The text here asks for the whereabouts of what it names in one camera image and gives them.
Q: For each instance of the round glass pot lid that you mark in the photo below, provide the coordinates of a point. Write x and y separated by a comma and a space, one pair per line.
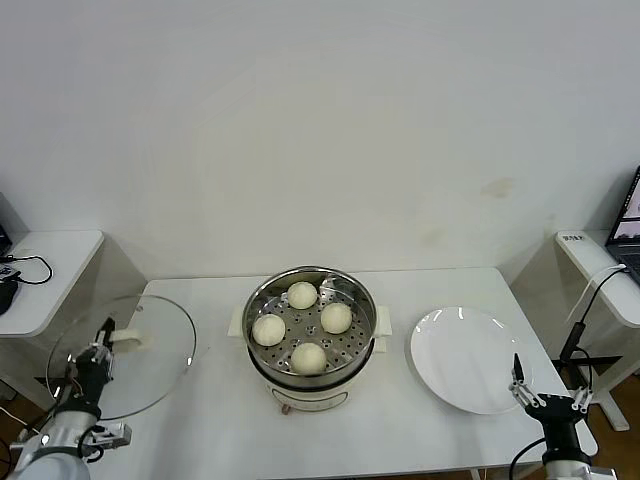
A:
131, 341

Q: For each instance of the white side table with label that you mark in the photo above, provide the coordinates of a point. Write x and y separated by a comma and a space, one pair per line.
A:
612, 400

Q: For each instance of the black monitor edge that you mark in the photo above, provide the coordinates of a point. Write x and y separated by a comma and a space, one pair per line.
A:
4, 230

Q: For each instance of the stainless steel steamer basket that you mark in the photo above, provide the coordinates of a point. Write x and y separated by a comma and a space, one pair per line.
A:
257, 302

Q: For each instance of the white steamed baozi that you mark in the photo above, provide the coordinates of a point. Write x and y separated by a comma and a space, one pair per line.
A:
336, 318
268, 331
302, 295
308, 359

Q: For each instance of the black rounded desk device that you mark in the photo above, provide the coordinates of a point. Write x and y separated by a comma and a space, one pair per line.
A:
5, 297

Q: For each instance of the open black laptop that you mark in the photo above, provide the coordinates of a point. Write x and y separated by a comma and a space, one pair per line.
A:
627, 225

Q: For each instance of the cream electric cooker pot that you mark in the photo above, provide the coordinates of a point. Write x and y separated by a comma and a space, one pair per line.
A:
310, 397

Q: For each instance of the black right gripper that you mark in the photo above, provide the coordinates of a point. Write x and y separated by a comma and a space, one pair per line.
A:
557, 415

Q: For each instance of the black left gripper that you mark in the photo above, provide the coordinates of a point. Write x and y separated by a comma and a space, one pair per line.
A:
92, 372

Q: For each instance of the round white plate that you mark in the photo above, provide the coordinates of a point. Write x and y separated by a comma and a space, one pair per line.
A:
470, 365

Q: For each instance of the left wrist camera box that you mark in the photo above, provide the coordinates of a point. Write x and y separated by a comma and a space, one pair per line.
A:
115, 435

